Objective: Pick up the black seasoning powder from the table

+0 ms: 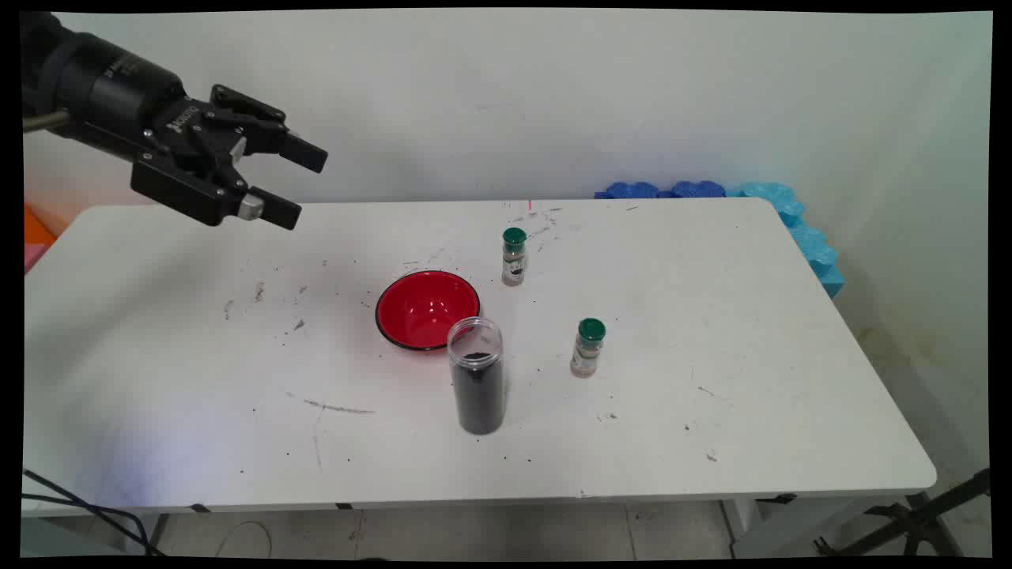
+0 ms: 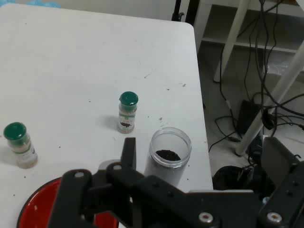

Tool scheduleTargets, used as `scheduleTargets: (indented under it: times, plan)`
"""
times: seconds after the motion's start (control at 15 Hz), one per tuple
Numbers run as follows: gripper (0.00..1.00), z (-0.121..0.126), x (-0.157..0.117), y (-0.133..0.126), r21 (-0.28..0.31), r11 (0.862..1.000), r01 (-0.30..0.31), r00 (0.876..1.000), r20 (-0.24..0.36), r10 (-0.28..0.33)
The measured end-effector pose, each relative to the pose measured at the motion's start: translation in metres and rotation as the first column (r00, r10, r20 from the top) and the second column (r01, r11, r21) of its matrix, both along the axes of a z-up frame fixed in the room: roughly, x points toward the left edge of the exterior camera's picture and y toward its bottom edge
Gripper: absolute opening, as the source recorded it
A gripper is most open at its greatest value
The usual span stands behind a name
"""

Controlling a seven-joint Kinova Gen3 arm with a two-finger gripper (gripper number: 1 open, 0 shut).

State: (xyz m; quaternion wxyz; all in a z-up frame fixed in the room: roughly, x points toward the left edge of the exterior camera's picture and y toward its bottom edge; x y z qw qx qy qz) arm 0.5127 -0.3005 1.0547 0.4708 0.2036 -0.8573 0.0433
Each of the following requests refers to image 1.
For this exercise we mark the grey table leg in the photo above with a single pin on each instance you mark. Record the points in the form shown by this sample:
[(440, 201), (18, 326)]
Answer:
[(158, 533)]

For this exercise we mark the white table leg frame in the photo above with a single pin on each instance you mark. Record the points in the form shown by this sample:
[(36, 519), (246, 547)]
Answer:
[(743, 529)]

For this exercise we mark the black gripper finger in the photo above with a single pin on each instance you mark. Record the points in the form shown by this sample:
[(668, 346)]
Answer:
[(182, 194), (304, 154)]

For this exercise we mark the light blue foam mat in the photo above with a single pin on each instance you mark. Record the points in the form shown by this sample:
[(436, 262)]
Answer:
[(779, 201)]

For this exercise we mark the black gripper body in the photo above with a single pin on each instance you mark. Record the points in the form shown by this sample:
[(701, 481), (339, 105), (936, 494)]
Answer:
[(103, 87)]

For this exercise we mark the red bowl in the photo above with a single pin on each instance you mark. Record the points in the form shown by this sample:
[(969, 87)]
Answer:
[(419, 312)]

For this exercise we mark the green-capped spice bottle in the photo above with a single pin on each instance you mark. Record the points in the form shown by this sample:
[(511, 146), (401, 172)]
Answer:
[(514, 261), (587, 352)]

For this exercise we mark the clear plastic jar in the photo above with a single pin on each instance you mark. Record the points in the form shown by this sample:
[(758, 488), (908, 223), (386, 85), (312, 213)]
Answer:
[(477, 395)]

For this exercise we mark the orange foam block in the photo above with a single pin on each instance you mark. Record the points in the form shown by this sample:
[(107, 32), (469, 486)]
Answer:
[(35, 225)]

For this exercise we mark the dark blue foam mat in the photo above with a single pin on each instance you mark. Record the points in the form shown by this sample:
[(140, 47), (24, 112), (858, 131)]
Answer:
[(640, 190)]

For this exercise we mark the pink foam block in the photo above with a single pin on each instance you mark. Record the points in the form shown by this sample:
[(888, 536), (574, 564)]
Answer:
[(33, 257)]

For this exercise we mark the black tripod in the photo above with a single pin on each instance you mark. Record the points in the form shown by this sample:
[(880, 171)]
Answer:
[(921, 520)]

